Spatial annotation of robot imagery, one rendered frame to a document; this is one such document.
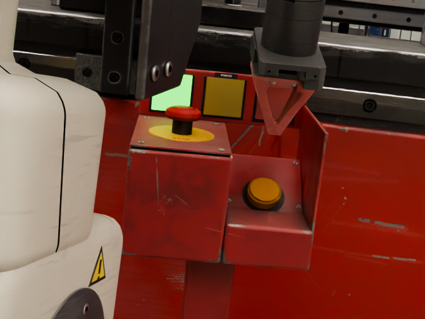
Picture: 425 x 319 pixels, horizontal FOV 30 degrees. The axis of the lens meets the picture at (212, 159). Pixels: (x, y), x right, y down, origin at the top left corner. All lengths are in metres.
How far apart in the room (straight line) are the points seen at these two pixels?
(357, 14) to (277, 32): 0.68
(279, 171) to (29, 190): 0.56
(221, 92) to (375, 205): 0.30
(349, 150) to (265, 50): 0.34
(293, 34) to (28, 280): 0.45
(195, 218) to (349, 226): 0.36
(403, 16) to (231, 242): 0.74
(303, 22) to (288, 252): 0.24
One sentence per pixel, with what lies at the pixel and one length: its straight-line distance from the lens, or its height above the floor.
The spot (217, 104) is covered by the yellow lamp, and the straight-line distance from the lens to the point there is 0.94.
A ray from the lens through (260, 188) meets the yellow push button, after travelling 0.88.
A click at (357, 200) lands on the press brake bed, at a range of 1.12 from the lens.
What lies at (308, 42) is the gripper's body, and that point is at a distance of 0.79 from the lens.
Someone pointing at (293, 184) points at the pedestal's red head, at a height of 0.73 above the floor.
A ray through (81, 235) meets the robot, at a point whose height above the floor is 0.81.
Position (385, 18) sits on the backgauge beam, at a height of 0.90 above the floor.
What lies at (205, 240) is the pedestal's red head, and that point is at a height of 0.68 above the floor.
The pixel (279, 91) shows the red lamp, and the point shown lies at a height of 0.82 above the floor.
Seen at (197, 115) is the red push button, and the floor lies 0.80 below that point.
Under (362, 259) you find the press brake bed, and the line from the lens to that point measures 1.15.
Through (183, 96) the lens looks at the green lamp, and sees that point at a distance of 0.94.
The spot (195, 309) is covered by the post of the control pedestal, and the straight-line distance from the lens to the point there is 0.92.
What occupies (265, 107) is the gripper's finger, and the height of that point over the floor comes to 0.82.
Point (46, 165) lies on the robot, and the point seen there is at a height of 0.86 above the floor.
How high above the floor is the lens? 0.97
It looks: 14 degrees down
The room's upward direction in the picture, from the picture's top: 6 degrees clockwise
